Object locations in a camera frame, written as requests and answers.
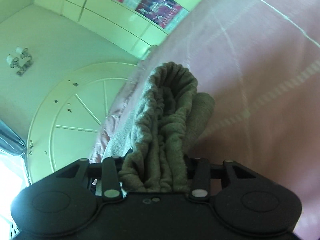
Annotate grey fleece pants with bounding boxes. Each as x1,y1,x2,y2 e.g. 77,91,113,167
104,62,215,192

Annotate cream wooden headboard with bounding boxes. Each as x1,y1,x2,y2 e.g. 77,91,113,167
26,62,136,183

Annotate grey curtain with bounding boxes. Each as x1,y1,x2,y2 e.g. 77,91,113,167
0,120,26,156

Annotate pink checked bed sheet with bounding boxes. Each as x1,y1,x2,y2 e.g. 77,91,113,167
90,0,319,239

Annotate cream built-in wardrobe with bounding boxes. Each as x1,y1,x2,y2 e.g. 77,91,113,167
0,0,223,55

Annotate lower left red poster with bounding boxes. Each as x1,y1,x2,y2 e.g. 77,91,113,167
136,0,183,29

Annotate twin wall lamp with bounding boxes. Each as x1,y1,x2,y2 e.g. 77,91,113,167
6,46,33,76

